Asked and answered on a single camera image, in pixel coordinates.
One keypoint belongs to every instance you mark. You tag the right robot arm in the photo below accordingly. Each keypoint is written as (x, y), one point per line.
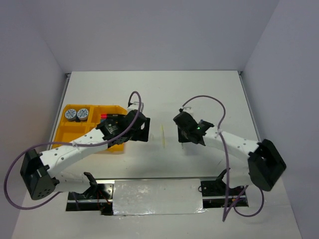
(260, 162)

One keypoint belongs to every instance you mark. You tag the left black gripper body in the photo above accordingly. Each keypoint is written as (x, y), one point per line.
(141, 135)

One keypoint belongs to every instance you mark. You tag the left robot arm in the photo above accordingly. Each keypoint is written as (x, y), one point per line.
(41, 171)

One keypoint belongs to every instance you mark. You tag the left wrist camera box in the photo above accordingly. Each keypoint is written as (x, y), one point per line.
(135, 106)

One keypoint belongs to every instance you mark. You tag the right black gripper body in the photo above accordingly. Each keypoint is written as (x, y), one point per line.
(183, 136)

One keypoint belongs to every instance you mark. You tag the yellow thin pen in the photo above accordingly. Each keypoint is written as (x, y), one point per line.
(162, 135)

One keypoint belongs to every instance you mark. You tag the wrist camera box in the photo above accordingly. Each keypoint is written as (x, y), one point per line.
(188, 110)
(135, 106)

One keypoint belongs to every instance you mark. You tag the orange plastic sorting tray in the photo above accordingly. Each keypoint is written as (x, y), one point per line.
(68, 131)

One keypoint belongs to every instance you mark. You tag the pink black highlighter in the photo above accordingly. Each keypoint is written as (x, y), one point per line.
(111, 116)

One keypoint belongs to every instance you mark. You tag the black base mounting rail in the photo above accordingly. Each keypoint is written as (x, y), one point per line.
(213, 195)

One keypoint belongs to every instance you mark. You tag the blue round tin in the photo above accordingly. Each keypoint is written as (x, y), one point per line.
(82, 114)

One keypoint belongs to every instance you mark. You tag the grey-blue round tin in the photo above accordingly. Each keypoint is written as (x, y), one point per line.
(71, 115)

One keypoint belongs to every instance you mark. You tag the silver foil covered plate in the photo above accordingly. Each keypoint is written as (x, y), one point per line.
(157, 197)

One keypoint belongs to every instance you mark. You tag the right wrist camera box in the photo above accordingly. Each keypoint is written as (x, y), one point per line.
(188, 110)

